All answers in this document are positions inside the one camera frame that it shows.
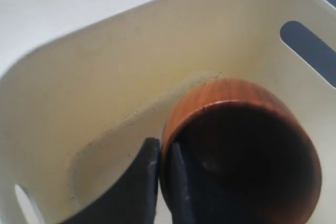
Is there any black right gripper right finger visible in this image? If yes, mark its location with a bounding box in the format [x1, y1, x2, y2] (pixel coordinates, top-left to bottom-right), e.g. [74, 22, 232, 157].
[170, 143, 195, 223]

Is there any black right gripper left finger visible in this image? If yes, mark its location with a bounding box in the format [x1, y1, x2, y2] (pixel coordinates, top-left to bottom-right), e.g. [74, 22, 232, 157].
[67, 137, 160, 223]

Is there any brown wooden cup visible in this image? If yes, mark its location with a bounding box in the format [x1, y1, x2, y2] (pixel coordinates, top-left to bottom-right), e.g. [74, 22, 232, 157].
[160, 79, 322, 223]

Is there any cream left plastic bin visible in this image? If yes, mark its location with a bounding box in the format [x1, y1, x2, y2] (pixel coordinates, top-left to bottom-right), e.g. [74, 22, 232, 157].
[1, 0, 335, 223]

